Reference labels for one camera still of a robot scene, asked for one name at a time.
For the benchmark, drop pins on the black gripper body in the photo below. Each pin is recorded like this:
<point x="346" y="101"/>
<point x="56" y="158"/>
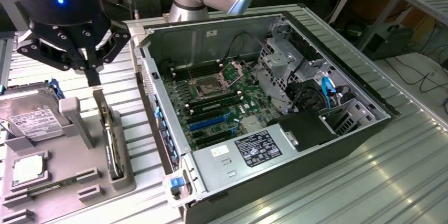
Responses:
<point x="59" y="11"/>

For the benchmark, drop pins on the RAM memory stick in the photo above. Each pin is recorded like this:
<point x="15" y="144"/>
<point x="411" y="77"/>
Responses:
<point x="112" y="142"/>

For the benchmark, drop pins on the silver hard disk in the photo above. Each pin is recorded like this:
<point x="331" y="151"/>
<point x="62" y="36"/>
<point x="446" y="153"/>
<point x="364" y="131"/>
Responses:
<point x="28" y="108"/>

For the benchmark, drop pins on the CPU socket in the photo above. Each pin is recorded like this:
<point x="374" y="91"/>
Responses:
<point x="210" y="86"/>

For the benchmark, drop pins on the open metal socket cover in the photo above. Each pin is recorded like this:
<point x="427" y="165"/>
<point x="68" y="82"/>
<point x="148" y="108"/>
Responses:
<point x="232" y="70"/>

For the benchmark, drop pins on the installed black RAM stick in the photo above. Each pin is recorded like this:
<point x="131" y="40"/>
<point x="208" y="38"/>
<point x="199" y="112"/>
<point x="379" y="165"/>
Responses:
<point x="216" y="104"/>

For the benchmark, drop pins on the black expansion slot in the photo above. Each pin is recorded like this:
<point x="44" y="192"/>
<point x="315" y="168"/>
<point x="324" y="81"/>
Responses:
<point x="204" y="117"/>
<point x="214" y="135"/>

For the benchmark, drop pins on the grey parts rack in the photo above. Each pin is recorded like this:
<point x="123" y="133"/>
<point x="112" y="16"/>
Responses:
<point x="70" y="161"/>

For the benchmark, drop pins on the blue expansion slot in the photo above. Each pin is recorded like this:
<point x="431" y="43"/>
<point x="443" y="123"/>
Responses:
<point x="207" y="123"/>

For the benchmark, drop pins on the silver CPU chip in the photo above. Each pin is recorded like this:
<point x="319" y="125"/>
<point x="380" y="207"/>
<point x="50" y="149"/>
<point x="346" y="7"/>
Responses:
<point x="30" y="169"/>

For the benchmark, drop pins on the green motherboard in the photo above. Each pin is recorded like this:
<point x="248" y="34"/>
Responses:
<point x="244" y="103"/>

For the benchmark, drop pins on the silver metal drive cage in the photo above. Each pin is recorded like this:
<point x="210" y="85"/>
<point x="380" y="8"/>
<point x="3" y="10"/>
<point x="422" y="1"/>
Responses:
<point x="276" y="61"/>

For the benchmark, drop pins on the green RAM stick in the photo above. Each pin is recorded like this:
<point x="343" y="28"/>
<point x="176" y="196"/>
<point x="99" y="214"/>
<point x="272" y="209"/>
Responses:
<point x="52" y="186"/>

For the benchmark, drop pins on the blue case latch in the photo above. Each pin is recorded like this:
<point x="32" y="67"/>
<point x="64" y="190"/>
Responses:
<point x="175" y="183"/>

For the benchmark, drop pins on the silver power supply unit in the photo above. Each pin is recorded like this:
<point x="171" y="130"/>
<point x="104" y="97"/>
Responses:
<point x="216" y="171"/>

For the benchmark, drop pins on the black plastic air shroud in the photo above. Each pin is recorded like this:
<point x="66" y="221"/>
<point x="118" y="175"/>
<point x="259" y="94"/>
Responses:
<point x="304" y="129"/>

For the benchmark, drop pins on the black open PC case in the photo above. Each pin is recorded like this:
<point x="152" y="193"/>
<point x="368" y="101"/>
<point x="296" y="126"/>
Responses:
<point x="350" y="140"/>

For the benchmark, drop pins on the black box device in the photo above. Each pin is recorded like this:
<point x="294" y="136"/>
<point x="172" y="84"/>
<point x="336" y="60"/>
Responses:
<point x="392" y="40"/>

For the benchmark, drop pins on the blue disk bracket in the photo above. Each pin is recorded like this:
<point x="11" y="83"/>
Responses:
<point x="56" y="87"/>

